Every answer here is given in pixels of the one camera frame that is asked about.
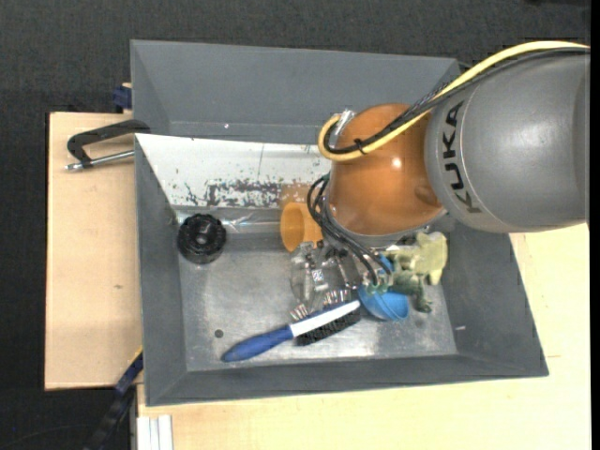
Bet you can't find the black ribbed round cap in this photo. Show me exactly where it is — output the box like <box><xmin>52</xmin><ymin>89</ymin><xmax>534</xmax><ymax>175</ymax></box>
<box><xmin>176</xmin><ymin>213</ymin><xmax>229</xmax><ymax>265</ymax></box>

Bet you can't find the blue ball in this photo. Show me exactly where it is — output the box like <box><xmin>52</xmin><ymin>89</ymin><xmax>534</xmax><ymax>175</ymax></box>
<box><xmin>357</xmin><ymin>254</ymin><xmax>411</xmax><ymax>323</ymax></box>

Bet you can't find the orange plastic cup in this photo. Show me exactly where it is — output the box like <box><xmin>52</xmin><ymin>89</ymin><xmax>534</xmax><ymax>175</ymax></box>
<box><xmin>279</xmin><ymin>201</ymin><xmax>325</xmax><ymax>253</ymax></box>

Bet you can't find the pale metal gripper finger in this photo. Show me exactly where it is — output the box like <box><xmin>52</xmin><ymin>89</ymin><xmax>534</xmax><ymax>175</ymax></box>
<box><xmin>310</xmin><ymin>268</ymin><xmax>351</xmax><ymax>307</ymax></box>
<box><xmin>289</xmin><ymin>250</ymin><xmax>314</xmax><ymax>322</ymax></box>

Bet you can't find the grey metal bin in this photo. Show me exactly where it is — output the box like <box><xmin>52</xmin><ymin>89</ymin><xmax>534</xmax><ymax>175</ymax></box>
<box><xmin>129</xmin><ymin>38</ymin><xmax>549</xmax><ymax>407</ymax></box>

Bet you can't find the pale wood flat board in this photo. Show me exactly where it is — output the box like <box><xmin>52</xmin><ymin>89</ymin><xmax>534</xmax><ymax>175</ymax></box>
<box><xmin>44</xmin><ymin>112</ymin><xmax>144</xmax><ymax>391</ymax></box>

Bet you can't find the green toy animal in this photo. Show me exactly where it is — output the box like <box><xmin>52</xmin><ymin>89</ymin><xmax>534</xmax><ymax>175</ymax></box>
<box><xmin>384</xmin><ymin>231</ymin><xmax>449</xmax><ymax>314</ymax></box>

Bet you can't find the blue and white brush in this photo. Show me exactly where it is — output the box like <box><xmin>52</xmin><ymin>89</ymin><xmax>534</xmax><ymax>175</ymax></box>
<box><xmin>220</xmin><ymin>298</ymin><xmax>364</xmax><ymax>364</ymax></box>

